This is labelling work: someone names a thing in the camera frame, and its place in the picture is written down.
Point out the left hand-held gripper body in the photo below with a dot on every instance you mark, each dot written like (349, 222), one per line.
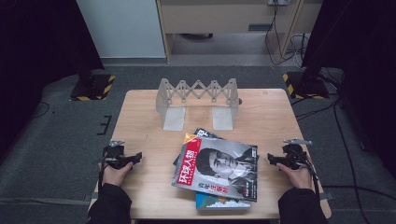
(115, 155)

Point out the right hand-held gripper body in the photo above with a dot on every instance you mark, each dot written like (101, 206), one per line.
(294, 157)

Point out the expandable grey metal book rack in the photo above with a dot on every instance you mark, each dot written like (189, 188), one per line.
(174, 118)

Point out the grey portrait magazine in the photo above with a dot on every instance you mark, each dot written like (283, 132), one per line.
(218, 161)

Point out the dark illustrated magazine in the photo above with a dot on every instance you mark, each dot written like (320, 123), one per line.
(204, 133)

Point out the thick blue book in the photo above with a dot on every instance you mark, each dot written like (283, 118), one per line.
(218, 202)

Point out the person's left hand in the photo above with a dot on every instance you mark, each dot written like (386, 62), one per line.
(115, 177)

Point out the person's right hand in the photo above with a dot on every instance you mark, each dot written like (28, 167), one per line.
(297, 179)

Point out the grey tape strip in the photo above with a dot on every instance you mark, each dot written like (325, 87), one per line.
(327, 196)

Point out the striped black stand base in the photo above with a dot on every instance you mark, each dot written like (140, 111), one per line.
(306, 87)
(93, 88)

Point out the white cabinet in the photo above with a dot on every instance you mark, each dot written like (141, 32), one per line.
(124, 28)

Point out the black curtain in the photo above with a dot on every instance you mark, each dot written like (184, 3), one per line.
(364, 46)
(40, 46)

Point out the light wooden desk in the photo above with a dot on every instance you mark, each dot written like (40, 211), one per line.
(218, 17)

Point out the white power strip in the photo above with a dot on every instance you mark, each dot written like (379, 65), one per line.
(279, 2)

